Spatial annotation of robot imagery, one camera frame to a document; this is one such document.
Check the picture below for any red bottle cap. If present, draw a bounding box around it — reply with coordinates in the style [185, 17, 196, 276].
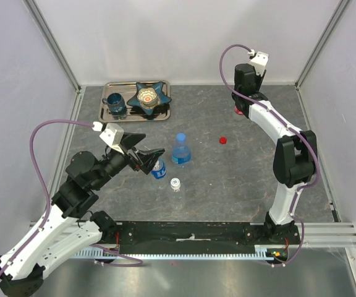
[219, 137, 227, 144]

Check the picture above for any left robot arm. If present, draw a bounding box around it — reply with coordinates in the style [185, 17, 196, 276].
[0, 127, 165, 296]

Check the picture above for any blue star-shaped dish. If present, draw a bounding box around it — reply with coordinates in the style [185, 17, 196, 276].
[127, 81, 172, 115]

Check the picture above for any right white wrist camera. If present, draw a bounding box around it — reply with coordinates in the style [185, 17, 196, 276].
[248, 49, 269, 77]

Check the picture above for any blue cap water bottle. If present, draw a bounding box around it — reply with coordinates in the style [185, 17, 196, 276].
[171, 137, 192, 168]

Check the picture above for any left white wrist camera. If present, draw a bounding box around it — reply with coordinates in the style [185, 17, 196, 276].
[100, 123, 124, 154]

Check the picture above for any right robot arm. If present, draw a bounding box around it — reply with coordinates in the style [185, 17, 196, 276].
[232, 63, 318, 244]

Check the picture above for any slotted cable duct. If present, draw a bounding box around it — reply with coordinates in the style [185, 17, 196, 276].
[70, 246, 273, 260]

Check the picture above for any red label water bottle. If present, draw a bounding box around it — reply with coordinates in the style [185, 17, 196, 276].
[234, 106, 243, 116]

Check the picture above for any blue bottle cap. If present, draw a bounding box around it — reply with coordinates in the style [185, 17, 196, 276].
[176, 133, 186, 142]

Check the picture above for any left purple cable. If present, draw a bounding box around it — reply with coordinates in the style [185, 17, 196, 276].
[0, 119, 145, 297]

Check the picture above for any metal tray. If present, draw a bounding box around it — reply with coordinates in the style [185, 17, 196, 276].
[98, 82, 171, 123]

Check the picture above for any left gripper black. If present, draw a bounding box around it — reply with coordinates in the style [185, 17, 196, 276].
[92, 132, 166, 189]

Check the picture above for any blue label small bottle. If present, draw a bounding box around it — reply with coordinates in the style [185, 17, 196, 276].
[151, 158, 166, 179]

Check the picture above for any small patterned bowl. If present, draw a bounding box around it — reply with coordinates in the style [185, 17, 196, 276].
[137, 87, 159, 108]

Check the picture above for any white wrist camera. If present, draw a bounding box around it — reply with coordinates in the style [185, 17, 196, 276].
[248, 49, 269, 77]
[100, 123, 124, 154]

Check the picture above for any clear small bottle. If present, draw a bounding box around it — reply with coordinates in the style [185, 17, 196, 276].
[167, 178, 186, 211]

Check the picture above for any blue ceramic cup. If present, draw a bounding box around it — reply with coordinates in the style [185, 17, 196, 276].
[102, 93, 127, 118]

